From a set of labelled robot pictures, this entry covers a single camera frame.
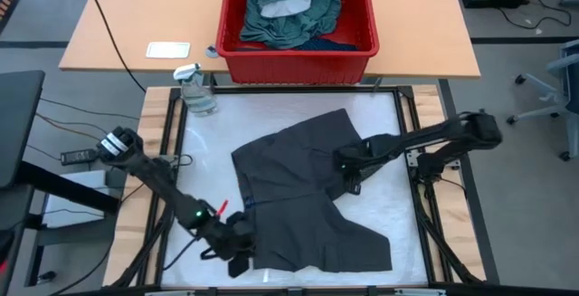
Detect light wooden desk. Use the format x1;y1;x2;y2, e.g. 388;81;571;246
58;0;481;80

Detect black aluminium table frame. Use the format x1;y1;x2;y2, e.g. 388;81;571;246
106;83;488;288

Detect red plastic laundry bin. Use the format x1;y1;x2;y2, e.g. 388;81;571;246
215;0;380;85

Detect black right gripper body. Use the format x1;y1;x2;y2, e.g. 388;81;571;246
333;140;381;182

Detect black power adapter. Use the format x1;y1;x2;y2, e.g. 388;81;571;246
60;148;97;167

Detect white flat card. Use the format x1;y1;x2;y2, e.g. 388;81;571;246
145;41;191;59

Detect clear spray bottle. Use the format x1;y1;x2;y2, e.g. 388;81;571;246
173;62;219;119

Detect teal patterned shirt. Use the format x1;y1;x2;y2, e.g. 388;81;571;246
239;0;343;51

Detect black desk cable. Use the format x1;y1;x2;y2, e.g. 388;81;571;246
80;0;147;93

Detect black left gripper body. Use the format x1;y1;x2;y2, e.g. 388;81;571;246
203;212;257;262

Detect dark grey shorts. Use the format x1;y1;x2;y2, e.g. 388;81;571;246
230;108;394;273

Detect black side table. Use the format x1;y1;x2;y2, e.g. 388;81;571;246
0;69;121;296

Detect navy blue garment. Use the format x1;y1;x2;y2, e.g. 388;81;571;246
296;37;358;53

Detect white box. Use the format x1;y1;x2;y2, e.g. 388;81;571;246
43;168;109;229

